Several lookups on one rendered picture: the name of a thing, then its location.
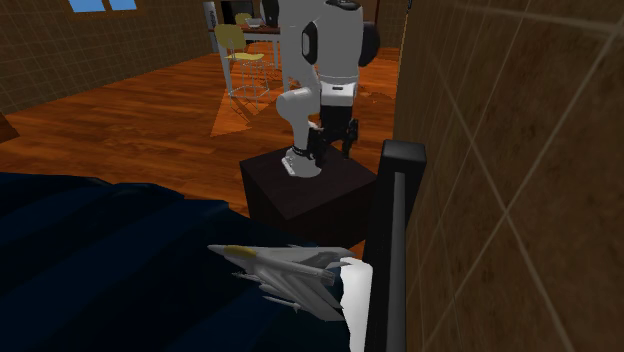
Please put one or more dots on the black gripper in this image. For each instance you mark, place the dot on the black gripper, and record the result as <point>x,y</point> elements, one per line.
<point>336,122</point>

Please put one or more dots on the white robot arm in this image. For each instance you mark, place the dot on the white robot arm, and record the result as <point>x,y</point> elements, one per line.
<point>336,44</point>

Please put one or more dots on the dark robot stand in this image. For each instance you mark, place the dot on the dark robot stand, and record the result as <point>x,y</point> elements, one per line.
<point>312,200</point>

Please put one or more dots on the wooden table with white legs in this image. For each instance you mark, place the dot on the wooden table with white legs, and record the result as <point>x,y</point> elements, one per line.
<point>263,30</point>

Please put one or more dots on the yellow chair with metal legs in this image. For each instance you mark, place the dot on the yellow chair with metal legs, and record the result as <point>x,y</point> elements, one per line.
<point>242,18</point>
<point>233,39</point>

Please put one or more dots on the grey toy jet plane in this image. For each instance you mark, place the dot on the grey toy jet plane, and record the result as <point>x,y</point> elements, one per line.
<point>292,280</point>

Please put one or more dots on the white pillow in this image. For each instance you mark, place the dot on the white pillow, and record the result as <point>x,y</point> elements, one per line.
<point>357,302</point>

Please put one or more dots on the tall white appliance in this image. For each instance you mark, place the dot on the tall white appliance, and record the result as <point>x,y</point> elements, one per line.
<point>210,24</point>

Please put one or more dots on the bed with dark blue cover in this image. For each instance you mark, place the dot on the bed with dark blue cover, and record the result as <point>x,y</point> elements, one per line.
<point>97,268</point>

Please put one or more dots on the window with blue panes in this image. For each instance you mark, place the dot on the window with blue panes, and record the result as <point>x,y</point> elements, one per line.
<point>102,5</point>

